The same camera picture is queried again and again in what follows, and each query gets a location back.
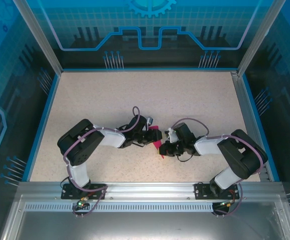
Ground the pink paper sheet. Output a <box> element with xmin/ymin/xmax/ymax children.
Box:
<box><xmin>148</xmin><ymin>125</ymin><xmax>166</xmax><ymax>160</ymax></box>

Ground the metal tray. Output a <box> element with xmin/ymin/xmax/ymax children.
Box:
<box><xmin>0</xmin><ymin>194</ymin><xmax>290</xmax><ymax>240</ymax></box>

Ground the blue table edge strip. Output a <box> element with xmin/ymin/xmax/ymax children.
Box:
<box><xmin>241</xmin><ymin>74</ymin><xmax>281</xmax><ymax>182</ymax></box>
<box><xmin>21</xmin><ymin>73</ymin><xmax>61</xmax><ymax>182</ymax></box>

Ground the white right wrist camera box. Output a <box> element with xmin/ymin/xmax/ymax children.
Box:
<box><xmin>164</xmin><ymin>127</ymin><xmax>178</xmax><ymax>142</ymax></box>

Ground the aluminium mounting rail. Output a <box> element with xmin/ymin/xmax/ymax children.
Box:
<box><xmin>18</xmin><ymin>181</ymin><xmax>284</xmax><ymax>201</ymax></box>

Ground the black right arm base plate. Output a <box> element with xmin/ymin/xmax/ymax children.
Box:
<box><xmin>194</xmin><ymin>182</ymin><xmax>240</xmax><ymax>200</ymax></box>

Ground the slotted grey cable duct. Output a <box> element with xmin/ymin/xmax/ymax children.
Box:
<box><xmin>24</xmin><ymin>202</ymin><xmax>278</xmax><ymax>213</ymax></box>

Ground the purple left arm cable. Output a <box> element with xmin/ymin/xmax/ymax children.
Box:
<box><xmin>63</xmin><ymin>105</ymin><xmax>141</xmax><ymax>218</ymax></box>

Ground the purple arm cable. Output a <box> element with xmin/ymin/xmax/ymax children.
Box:
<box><xmin>171</xmin><ymin>117</ymin><xmax>266</xmax><ymax>217</ymax></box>
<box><xmin>63</xmin><ymin>105</ymin><xmax>141</xmax><ymax>218</ymax></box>

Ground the aluminium side rail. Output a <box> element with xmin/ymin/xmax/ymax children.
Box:
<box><xmin>230</xmin><ymin>70</ymin><xmax>271</xmax><ymax>182</ymax></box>

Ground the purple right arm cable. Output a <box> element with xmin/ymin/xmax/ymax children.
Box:
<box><xmin>171</xmin><ymin>117</ymin><xmax>266</xmax><ymax>217</ymax></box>

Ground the cable connector with green light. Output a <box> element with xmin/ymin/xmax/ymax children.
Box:
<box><xmin>77</xmin><ymin>196</ymin><xmax>89</xmax><ymax>208</ymax></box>
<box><xmin>219</xmin><ymin>199</ymin><xmax>236</xmax><ymax>208</ymax></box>

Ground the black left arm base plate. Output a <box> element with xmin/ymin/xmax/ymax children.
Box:
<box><xmin>61</xmin><ymin>183</ymin><xmax>108</xmax><ymax>200</ymax></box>

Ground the aluminium frame post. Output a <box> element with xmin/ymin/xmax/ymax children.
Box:
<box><xmin>12</xmin><ymin>0</ymin><xmax>64</xmax><ymax>74</ymax></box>
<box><xmin>236</xmin><ymin>0</ymin><xmax>287</xmax><ymax>76</ymax></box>

